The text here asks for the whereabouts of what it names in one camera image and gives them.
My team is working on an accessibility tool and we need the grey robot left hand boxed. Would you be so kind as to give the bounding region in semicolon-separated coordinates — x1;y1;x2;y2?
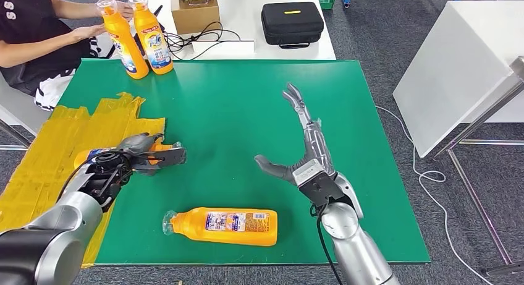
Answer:
116;132;164;177

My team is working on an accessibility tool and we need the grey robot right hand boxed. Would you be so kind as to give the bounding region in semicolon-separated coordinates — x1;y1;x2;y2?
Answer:
254;83;337;184

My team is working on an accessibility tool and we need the orange detergent bottle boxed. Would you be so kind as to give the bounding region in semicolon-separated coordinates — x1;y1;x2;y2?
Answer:
96;0;150;80
74;140;182;170
162;207;278;247
128;0;174;75

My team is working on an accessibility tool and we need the tablet in dark blue case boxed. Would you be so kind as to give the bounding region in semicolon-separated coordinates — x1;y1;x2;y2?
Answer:
133;5;166;59

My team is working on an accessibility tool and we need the black carrying case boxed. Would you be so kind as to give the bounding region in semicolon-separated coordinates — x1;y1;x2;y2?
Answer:
260;1;324;50

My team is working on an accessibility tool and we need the flat white box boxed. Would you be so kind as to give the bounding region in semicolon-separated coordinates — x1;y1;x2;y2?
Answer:
191;40;255;59

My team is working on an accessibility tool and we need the grey bench seat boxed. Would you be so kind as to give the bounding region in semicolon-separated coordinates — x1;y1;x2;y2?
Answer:
0;82;50;153

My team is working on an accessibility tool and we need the brown cardboard box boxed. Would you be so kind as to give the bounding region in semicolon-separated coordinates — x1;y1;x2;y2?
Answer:
170;0;221;36

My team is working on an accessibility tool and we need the person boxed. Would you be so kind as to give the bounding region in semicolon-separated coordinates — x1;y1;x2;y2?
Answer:
0;0;134;112

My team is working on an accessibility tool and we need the large white table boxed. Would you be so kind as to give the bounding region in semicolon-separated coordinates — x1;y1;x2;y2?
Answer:
392;0;524;159

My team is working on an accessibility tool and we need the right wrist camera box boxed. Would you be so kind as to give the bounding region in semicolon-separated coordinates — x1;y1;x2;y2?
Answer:
292;159;345;207

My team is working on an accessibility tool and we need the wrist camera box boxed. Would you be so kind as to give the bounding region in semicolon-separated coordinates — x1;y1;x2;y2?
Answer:
149;145;188;170
292;159;345;207

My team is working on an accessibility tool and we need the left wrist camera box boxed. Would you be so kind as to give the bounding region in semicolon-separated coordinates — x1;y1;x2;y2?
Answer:
149;145;188;170

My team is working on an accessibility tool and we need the black right camera cable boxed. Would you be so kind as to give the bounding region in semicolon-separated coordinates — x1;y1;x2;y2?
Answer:
310;203;344;285

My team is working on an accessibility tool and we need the white floor cable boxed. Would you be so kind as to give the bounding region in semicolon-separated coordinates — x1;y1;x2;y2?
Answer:
374;106;492;285

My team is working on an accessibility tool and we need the black cable bundle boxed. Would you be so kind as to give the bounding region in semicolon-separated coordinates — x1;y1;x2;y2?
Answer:
163;22;242;62

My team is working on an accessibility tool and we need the metal table frame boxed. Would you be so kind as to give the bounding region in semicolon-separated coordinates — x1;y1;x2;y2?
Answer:
431;56;524;278

